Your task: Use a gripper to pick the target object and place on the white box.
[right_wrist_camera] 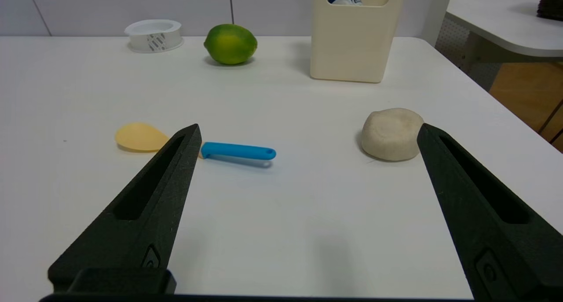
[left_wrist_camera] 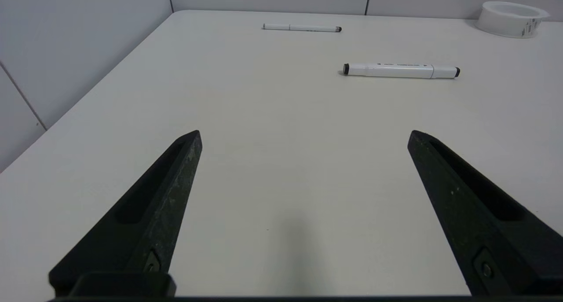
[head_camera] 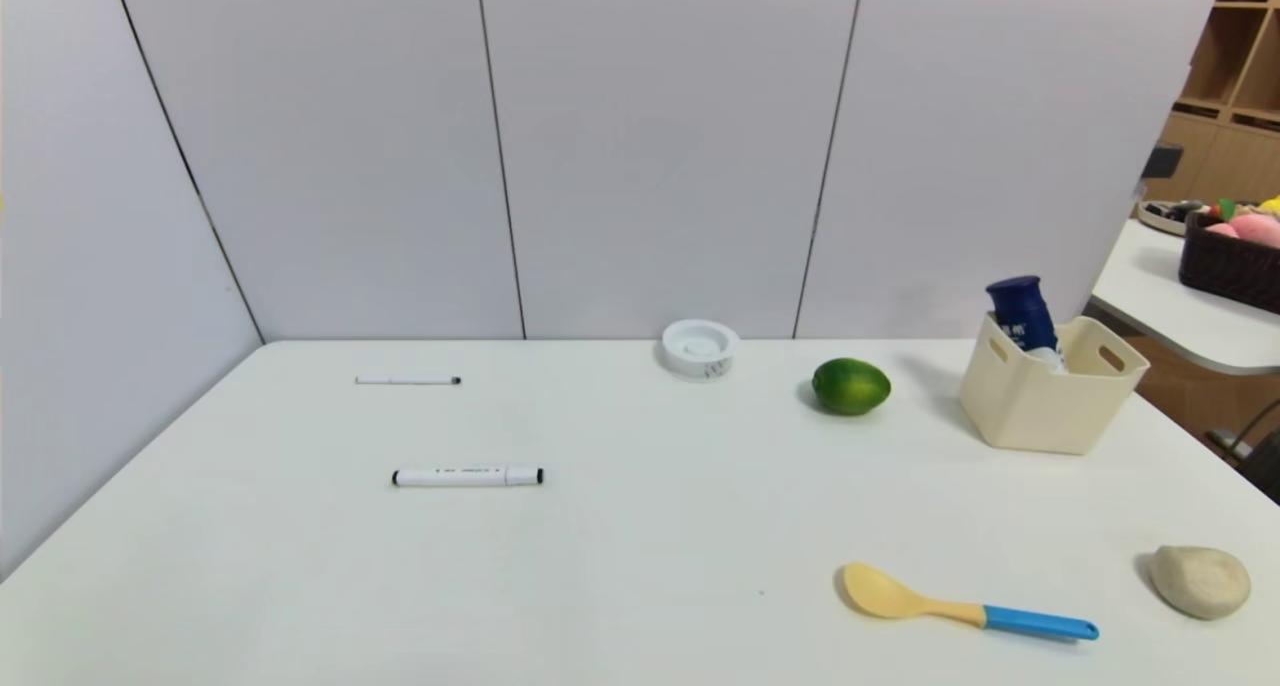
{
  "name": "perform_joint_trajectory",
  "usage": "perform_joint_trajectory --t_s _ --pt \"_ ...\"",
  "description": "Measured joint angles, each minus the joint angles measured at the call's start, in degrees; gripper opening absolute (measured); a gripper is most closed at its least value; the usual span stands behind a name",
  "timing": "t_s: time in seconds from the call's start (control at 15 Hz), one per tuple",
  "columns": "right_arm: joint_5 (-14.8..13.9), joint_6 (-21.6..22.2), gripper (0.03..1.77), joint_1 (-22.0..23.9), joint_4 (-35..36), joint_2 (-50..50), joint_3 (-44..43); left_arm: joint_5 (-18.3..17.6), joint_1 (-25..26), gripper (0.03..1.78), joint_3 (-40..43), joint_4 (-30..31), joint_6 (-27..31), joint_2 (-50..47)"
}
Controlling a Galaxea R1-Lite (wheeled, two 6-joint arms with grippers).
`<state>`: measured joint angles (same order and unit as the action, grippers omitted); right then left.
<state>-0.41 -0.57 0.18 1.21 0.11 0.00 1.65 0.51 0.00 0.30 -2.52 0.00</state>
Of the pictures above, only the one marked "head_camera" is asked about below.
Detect yogurt bottle with blue cap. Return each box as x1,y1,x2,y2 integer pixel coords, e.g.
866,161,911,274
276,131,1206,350
985,275,1067,373

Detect green lime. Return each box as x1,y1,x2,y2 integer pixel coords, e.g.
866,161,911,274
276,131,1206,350
811,357,892,416

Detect thick white marker black ends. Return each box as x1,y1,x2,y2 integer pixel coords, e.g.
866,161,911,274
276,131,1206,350
391,467,545,488

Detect white side table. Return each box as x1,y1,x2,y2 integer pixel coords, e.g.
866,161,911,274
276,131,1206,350
1090,218,1280,377

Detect round plate with dark items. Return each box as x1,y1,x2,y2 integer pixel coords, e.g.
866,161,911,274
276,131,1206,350
1138,199,1212,237

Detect dark woven basket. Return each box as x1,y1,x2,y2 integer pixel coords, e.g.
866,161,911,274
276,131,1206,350
1178,211,1280,315

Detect beige stone-like lump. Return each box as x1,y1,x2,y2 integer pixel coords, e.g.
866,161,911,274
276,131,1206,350
1148,545,1252,621

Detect large pink toy peach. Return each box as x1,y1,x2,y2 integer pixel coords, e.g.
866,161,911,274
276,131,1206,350
1229,213,1280,250

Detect dark chair part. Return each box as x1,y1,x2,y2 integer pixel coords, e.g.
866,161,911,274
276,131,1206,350
1205,398,1280,507

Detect wooden shelf unit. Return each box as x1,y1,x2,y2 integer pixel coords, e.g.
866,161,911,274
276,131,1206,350
1145,0,1280,208

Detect yellow spoon with blue handle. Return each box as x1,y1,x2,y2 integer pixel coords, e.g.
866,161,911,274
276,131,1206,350
842,562,1101,643

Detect cream plastic box with handles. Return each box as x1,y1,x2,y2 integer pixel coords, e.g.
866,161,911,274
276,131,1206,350
958,311,1152,457

